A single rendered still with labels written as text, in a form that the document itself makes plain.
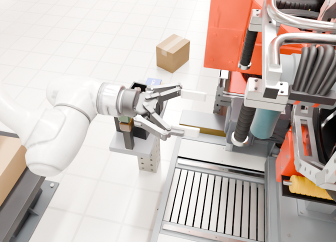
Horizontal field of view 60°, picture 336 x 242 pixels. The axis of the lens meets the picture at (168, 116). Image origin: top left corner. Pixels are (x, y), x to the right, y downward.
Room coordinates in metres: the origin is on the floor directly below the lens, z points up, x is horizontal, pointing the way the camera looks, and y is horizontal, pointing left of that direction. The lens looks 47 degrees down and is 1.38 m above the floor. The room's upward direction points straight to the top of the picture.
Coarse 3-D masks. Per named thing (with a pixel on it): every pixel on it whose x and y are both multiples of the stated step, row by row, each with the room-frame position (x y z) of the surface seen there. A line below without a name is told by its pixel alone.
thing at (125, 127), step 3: (132, 120) 0.71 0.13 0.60; (120, 123) 0.68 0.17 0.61; (123, 123) 0.68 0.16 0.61; (126, 123) 0.68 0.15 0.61; (129, 123) 0.68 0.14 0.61; (132, 123) 0.71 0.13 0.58; (120, 126) 0.68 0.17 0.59; (123, 126) 0.68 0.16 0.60; (126, 126) 0.68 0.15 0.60; (129, 126) 0.68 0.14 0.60; (120, 129) 0.68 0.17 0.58; (123, 129) 0.68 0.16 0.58; (126, 129) 0.68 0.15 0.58; (129, 129) 0.68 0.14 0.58
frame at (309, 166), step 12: (324, 12) 0.85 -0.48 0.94; (300, 108) 0.73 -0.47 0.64; (312, 108) 0.73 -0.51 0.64; (300, 120) 0.70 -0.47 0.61; (300, 132) 0.63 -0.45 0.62; (312, 132) 0.63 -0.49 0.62; (300, 144) 0.58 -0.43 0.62; (312, 144) 0.58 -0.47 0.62; (300, 156) 0.54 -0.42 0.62; (312, 156) 0.54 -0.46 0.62; (300, 168) 0.49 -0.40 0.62; (312, 168) 0.43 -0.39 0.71; (324, 168) 0.39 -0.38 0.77; (312, 180) 0.40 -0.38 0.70; (324, 180) 0.36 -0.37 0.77
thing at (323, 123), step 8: (320, 112) 0.71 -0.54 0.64; (328, 112) 0.71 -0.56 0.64; (320, 120) 0.68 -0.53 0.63; (328, 120) 0.67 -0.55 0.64; (320, 128) 0.66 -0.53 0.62; (328, 128) 0.65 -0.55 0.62; (320, 136) 0.63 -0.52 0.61; (328, 136) 0.62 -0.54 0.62; (328, 144) 0.59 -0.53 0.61; (328, 152) 0.55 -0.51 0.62; (328, 160) 0.51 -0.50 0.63
